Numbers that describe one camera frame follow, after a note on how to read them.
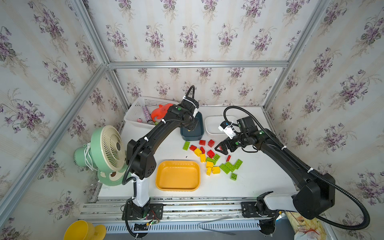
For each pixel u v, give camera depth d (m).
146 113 1.11
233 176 0.84
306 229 0.64
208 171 0.84
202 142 1.01
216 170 0.86
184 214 0.73
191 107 0.67
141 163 0.48
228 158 0.89
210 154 0.92
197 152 0.94
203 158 0.91
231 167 0.88
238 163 0.90
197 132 1.02
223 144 0.67
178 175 0.86
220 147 0.72
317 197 0.40
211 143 0.95
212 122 1.03
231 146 0.67
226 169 0.88
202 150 0.93
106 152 0.63
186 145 0.98
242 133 0.69
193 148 0.96
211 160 0.91
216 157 0.91
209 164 0.89
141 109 1.13
